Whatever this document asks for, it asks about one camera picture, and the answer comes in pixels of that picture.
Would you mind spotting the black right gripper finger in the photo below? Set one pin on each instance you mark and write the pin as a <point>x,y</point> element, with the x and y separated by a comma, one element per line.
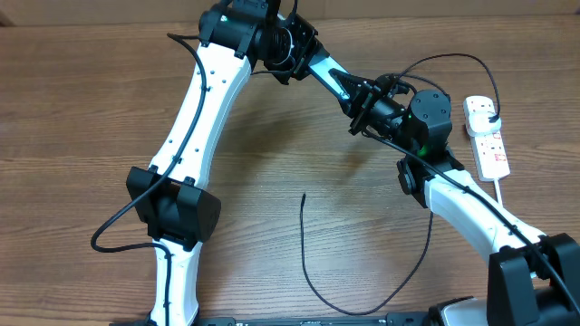
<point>347,108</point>
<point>348,87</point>

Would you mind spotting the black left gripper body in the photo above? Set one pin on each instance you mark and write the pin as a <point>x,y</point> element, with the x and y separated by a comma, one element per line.
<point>292,50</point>

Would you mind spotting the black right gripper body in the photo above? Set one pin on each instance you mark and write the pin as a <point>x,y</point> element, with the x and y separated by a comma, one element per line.
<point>379,111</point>

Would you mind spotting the Samsung Galaxy smartphone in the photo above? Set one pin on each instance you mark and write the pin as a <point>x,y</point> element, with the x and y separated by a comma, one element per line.
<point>328,77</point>

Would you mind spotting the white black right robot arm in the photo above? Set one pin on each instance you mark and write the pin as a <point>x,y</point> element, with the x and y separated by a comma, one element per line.
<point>533,278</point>

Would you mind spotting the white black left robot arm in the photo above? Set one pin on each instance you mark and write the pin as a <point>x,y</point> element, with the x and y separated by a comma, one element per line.
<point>170,196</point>

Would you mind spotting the white charger plug adapter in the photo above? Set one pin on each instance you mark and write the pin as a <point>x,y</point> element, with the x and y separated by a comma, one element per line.
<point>481,123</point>

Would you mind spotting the white power strip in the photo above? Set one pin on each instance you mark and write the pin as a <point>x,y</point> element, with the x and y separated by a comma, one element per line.
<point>489,150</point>

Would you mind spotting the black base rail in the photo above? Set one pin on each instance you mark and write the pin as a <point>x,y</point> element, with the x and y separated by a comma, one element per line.
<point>390,319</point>

